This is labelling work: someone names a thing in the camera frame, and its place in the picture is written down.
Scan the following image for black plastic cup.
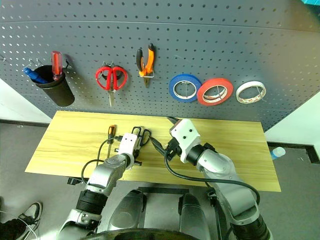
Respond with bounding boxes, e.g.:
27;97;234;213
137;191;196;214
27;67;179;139
34;65;76;108

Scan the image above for white tape roll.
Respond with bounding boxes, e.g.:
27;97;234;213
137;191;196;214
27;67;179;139
235;80;267;104

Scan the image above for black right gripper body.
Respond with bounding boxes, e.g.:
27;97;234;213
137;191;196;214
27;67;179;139
163;139;182;161

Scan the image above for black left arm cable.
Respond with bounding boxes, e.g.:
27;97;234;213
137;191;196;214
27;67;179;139
81;134;123;187

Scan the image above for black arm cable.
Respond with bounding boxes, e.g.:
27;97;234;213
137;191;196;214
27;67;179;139
163;143;261;208
81;134;123;187

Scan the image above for orange black handled screwdriver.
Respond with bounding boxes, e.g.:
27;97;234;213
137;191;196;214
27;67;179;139
106;124;118;159

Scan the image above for black white sneaker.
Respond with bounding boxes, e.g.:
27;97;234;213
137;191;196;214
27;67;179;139
16;201;44;240

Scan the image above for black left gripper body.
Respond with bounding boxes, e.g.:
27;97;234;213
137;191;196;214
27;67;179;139
113;136;143;167

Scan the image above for black curved rim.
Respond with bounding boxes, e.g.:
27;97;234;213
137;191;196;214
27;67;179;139
84;227;206;240

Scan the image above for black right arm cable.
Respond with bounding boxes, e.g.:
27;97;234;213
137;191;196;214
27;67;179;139
163;143;261;208

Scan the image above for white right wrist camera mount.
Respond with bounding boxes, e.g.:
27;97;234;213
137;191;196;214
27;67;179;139
169;118;202;164

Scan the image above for blue tape roll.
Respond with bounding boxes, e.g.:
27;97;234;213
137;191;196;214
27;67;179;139
168;73;203;103

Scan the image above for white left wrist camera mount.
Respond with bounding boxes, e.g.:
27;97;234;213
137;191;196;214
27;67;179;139
117;132;139;157

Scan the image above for dark trousered person leg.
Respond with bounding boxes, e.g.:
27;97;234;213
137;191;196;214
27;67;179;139
0;217;28;240

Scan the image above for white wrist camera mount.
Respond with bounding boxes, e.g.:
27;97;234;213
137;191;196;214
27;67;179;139
117;132;139;157
169;118;202;164

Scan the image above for blue marker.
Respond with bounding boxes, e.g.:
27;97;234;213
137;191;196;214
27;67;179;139
22;66;50;85

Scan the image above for dark grey rounded cover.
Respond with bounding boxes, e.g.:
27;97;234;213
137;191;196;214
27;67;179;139
109;189;148;232
178;192;210;237

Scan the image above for black handled scissors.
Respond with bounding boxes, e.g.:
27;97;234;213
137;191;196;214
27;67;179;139
130;126;153;161

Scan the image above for clear plastic bottle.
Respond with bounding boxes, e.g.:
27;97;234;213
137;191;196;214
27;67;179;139
269;146;286;161

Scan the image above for grey metal pegboard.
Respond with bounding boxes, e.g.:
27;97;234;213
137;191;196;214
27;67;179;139
0;0;320;132

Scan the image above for orange black pliers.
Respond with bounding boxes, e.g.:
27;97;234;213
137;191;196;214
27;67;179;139
135;42;156;89

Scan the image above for red handled scissors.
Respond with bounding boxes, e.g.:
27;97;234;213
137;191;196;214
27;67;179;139
95;65;129;108

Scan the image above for red handled screwdriver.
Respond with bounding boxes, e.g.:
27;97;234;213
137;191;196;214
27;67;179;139
50;50;64;82

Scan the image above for large red tape roll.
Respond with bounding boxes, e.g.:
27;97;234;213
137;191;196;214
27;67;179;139
196;77;235;107

